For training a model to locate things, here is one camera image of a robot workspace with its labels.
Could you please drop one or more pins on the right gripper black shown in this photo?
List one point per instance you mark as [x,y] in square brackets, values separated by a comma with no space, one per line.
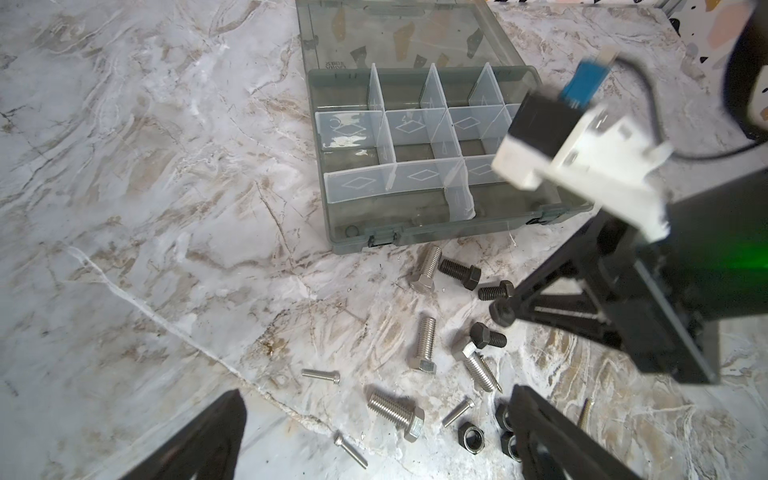
[665,299]

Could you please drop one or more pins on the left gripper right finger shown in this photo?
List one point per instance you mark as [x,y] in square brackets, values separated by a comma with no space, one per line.
[550,446]

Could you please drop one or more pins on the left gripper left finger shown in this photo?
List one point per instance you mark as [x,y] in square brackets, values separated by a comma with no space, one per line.
[206,448]

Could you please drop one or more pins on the black hex bolt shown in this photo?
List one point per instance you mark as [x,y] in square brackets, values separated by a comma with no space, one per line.
[482,336]
[468,276]
[504,289]

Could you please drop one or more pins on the black hex nut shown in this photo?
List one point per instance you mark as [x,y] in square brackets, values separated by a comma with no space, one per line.
[503,418]
[509,446]
[471,438]

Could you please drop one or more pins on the small silver screw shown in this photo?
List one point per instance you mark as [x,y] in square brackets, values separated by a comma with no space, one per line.
[460,409]
[331,376]
[342,443]

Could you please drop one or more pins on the silver hex bolt slanted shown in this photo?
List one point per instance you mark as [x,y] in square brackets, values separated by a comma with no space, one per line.
[465,352]

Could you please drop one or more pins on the large silver hex bolt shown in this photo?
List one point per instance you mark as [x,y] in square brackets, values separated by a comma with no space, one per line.
[410,419]

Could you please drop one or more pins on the grey plastic organizer box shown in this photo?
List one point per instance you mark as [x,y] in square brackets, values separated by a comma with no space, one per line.
[410,101]

